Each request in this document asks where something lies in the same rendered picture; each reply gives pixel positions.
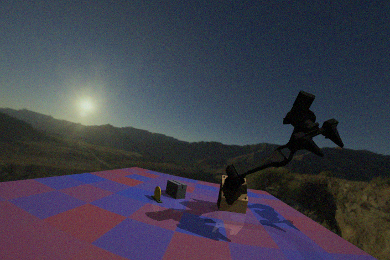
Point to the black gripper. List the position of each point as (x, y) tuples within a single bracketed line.
[(307, 129)]

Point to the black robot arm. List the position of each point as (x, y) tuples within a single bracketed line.
[(237, 172)]

